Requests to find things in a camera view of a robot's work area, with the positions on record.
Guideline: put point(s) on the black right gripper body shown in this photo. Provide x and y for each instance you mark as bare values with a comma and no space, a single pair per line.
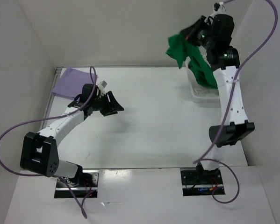
208,40

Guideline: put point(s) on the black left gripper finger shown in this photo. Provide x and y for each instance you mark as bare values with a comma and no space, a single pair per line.
113,105
108,112

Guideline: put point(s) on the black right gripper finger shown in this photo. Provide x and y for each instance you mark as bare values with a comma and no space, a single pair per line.
199,24
193,39

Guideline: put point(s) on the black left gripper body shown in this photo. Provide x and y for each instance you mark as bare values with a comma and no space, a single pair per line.
101,103

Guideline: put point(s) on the green t-shirt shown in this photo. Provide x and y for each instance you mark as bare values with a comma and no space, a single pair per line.
184,53

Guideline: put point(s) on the purple t-shirt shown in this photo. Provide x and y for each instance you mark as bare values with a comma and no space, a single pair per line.
71,82

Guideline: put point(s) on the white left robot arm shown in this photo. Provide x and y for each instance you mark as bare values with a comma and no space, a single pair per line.
40,150

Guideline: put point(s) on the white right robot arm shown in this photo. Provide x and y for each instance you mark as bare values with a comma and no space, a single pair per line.
235,125

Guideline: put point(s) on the white plastic basket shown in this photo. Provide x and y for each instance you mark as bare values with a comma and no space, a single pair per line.
199,93

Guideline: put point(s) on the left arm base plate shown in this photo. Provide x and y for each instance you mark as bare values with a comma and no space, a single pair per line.
88,182

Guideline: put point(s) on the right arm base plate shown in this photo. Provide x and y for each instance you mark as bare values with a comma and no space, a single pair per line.
197,182

